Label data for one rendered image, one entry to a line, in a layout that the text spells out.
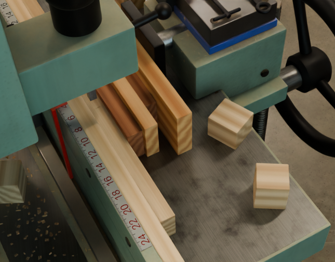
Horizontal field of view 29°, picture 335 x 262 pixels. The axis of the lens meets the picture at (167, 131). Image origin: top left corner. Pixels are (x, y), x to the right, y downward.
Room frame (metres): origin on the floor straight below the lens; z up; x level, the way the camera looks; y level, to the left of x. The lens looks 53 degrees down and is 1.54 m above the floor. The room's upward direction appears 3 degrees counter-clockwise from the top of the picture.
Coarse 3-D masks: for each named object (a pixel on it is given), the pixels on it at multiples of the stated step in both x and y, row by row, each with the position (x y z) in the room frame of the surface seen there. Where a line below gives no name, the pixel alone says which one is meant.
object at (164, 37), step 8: (128, 8) 0.61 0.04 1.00; (136, 8) 0.61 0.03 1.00; (128, 16) 0.60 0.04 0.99; (136, 16) 0.59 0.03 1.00; (184, 24) 0.61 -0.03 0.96; (136, 32) 0.58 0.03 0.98; (144, 32) 0.56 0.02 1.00; (152, 32) 0.56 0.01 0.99; (160, 32) 0.60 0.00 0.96; (168, 32) 0.59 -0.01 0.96; (176, 32) 0.60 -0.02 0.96; (144, 40) 0.56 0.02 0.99; (152, 40) 0.55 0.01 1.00; (160, 40) 0.55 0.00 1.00; (168, 40) 0.59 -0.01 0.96; (144, 48) 0.56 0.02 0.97; (152, 48) 0.54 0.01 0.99; (160, 48) 0.54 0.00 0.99; (168, 48) 0.58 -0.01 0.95; (152, 56) 0.54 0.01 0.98; (160, 56) 0.54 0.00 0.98; (160, 64) 0.54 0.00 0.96
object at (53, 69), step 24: (24, 24) 0.51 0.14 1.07; (48, 24) 0.50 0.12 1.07; (120, 24) 0.50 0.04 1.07; (24, 48) 0.47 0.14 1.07; (48, 48) 0.47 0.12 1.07; (72, 48) 0.47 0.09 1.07; (96, 48) 0.47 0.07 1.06; (120, 48) 0.49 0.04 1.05; (24, 72) 0.44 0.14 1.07; (48, 72) 0.45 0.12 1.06; (72, 72) 0.46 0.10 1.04; (96, 72) 0.47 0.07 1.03; (120, 72) 0.49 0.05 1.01; (48, 96) 0.45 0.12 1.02; (72, 96) 0.46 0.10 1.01
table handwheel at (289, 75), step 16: (304, 0) 0.67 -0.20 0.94; (320, 0) 0.65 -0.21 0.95; (304, 16) 0.68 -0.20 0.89; (320, 16) 0.64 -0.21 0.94; (304, 32) 0.67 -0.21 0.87; (304, 48) 0.66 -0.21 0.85; (288, 64) 0.66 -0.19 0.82; (304, 64) 0.64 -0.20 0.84; (320, 64) 0.64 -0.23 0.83; (288, 80) 0.63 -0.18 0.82; (304, 80) 0.63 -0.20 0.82; (320, 80) 0.63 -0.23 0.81; (288, 96) 0.70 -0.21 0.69; (288, 112) 0.67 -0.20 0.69; (304, 128) 0.63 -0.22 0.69; (320, 144) 0.59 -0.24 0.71
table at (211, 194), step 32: (192, 96) 0.54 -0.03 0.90; (224, 96) 0.54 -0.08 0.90; (256, 96) 0.56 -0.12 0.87; (192, 128) 0.49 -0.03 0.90; (160, 160) 0.44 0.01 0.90; (192, 160) 0.44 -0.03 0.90; (224, 160) 0.44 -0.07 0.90; (256, 160) 0.44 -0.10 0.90; (192, 192) 0.40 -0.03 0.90; (224, 192) 0.39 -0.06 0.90; (192, 224) 0.35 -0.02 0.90; (224, 224) 0.35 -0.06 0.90; (256, 224) 0.35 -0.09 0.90; (288, 224) 0.35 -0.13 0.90; (320, 224) 0.35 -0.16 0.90; (128, 256) 0.33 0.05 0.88; (192, 256) 0.32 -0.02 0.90; (224, 256) 0.31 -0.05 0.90; (256, 256) 0.31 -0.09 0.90; (288, 256) 0.32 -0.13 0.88
